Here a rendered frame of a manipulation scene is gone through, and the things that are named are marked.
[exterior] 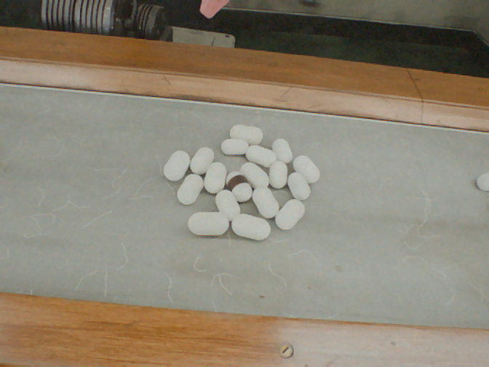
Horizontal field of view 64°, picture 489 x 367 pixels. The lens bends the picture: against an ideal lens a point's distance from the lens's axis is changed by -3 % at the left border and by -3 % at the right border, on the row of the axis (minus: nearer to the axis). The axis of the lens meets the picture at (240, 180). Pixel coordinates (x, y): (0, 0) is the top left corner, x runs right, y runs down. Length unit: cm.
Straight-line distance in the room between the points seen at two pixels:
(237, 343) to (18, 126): 36
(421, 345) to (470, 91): 43
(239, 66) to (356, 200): 25
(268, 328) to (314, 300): 6
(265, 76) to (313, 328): 35
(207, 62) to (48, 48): 22
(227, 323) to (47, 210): 21
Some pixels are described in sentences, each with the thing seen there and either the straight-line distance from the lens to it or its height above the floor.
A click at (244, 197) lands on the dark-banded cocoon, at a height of 75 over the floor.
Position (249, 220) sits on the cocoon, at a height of 76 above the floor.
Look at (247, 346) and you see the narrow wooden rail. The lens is 30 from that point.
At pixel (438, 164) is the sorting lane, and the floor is 74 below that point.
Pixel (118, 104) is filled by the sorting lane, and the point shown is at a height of 74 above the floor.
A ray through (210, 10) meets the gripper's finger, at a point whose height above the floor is 91.
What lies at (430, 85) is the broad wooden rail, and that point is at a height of 76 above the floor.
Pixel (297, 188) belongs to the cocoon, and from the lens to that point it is 41.
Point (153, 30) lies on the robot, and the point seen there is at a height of 62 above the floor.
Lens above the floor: 104
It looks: 45 degrees down
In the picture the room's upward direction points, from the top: 8 degrees clockwise
